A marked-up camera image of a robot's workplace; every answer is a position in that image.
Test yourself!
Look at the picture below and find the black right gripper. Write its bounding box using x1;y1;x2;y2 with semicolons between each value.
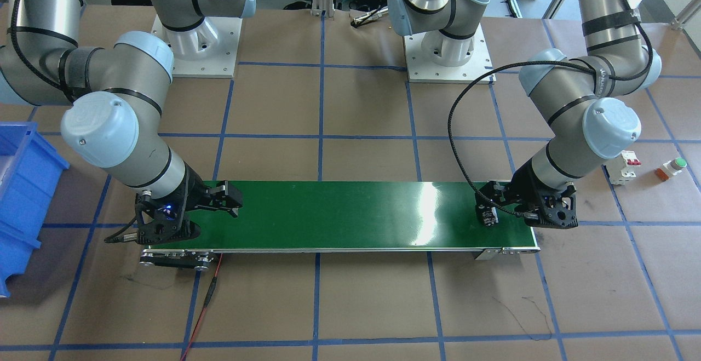
135;164;244;245

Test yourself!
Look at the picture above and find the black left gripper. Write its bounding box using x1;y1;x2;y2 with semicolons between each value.
475;159;578;229

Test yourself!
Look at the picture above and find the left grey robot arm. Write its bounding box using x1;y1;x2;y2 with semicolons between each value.
388;0;662;228

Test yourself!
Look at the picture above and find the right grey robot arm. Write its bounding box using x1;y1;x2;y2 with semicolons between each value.
2;0;256;245

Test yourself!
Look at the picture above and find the white red circuit breaker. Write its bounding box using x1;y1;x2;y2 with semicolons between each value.
605;150;641;185

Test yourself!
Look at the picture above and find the green conveyor belt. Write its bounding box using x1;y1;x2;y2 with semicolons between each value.
140;181;540;270

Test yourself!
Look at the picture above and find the blue plastic bin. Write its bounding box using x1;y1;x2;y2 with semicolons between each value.
1;122;70;298

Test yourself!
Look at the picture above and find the red black power cable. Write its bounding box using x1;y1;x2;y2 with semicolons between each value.
180;251;224;361

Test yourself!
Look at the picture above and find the green push button switch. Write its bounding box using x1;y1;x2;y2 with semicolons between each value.
653;157;687;181

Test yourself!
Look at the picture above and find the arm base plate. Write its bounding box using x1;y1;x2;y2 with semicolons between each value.
151;16;242;79
403;24;493;84

